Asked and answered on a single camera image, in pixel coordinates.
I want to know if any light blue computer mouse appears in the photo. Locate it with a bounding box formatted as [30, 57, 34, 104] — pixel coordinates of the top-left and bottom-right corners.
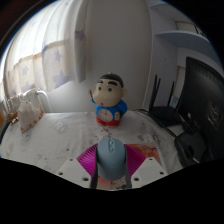
[95, 137, 128, 181]

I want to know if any black router with antennas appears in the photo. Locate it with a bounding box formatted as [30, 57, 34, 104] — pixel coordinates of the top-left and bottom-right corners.
[148, 74, 188, 128]

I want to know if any red printed mouse pad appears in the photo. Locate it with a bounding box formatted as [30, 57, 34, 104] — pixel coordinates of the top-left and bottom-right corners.
[89, 143, 163, 191]

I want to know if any white star-print curtain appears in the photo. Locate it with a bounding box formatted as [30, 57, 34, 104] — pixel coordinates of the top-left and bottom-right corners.
[1, 0, 89, 101]

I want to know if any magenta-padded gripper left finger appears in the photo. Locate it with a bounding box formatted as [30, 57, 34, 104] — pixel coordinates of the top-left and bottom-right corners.
[55, 144, 100, 189]

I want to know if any black cable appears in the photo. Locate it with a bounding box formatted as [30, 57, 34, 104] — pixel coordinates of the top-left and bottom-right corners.
[134, 108, 179, 138]

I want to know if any cartoon boy figurine clock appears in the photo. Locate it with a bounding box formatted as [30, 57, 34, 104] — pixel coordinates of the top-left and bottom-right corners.
[90, 72, 129, 128]

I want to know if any black computer monitor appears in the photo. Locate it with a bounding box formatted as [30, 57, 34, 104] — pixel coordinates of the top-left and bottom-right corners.
[174, 56, 224, 168]

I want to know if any white printed tablecloth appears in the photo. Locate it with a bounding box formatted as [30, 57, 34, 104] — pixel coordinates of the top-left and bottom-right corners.
[0, 109, 184, 188]

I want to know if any white wall shelf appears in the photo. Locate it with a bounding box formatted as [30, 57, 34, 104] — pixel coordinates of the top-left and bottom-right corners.
[154, 19, 224, 64]

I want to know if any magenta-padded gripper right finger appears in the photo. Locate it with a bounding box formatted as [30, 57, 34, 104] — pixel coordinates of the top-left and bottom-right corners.
[125, 143, 168, 189]

